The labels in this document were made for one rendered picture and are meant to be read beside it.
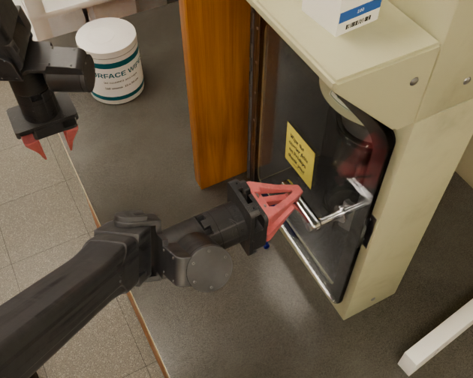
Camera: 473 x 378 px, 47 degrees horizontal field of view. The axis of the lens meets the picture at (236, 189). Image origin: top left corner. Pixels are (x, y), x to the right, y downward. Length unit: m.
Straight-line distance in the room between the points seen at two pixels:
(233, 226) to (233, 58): 0.32
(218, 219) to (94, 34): 0.67
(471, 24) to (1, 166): 2.27
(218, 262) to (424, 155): 0.27
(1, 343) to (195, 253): 0.25
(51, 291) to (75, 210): 1.80
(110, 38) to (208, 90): 0.38
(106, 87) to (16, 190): 1.28
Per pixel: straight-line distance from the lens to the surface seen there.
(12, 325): 0.47
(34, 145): 0.94
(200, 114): 0.95
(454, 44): 0.54
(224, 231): 0.70
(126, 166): 1.16
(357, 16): 0.51
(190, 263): 0.62
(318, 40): 0.50
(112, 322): 2.03
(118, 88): 1.26
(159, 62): 1.40
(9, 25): 0.79
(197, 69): 0.88
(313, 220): 0.73
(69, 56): 0.84
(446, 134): 0.65
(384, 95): 0.51
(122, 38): 1.24
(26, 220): 2.36
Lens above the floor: 1.80
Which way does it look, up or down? 52 degrees down
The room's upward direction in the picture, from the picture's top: straight up
